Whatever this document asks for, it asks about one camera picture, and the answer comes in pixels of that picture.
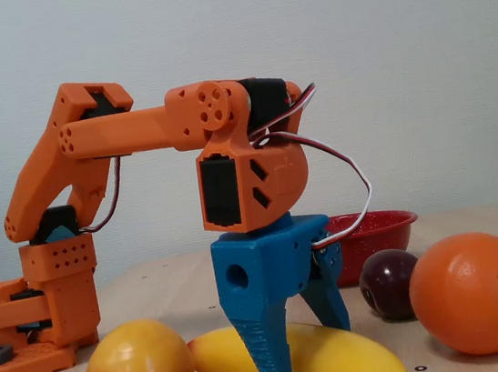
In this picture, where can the red speckled enamel bowl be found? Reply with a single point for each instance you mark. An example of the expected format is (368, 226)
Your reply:
(389, 236)

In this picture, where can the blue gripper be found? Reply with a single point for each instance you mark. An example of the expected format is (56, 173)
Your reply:
(273, 271)

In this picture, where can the orange plastic orange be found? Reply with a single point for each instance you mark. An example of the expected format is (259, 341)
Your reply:
(474, 294)

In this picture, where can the yellow orange round fruit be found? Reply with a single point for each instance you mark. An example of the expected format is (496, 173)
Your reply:
(138, 370)

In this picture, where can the orange robot base mount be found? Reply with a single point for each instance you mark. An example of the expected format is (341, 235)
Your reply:
(25, 367)

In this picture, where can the yellow plastic banana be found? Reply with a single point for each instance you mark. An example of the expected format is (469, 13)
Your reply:
(345, 357)

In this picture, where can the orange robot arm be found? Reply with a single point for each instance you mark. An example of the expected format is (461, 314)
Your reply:
(123, 134)

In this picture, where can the dark purple plastic plum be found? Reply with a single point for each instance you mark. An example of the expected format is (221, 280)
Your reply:
(386, 285)

